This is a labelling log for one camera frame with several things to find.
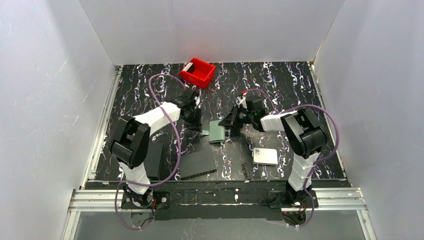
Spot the mint green card holder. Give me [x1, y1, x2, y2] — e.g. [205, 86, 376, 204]
[200, 119, 226, 144]

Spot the red plastic bin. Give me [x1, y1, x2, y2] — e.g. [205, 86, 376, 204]
[178, 58, 216, 89]

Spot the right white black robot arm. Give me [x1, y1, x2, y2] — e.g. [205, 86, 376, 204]
[218, 96, 329, 204]

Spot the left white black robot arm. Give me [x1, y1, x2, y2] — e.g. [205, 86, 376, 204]
[108, 88, 202, 208]

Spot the white flat box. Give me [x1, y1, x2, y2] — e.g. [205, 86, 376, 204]
[252, 147, 278, 166]

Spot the black flat plate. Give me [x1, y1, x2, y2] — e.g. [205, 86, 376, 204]
[178, 150, 217, 181]

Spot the small black comb strip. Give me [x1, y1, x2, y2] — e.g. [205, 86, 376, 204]
[241, 163, 251, 182]

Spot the black rectangular block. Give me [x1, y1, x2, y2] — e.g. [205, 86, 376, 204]
[143, 142, 164, 181]

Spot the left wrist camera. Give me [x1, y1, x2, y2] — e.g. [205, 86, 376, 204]
[194, 95, 201, 109]

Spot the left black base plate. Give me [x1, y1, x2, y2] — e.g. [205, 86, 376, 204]
[119, 191, 170, 210]

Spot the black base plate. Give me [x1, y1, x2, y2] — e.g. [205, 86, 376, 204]
[119, 191, 170, 210]
[261, 190, 319, 211]

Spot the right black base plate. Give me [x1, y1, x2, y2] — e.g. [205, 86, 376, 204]
[261, 190, 319, 211]

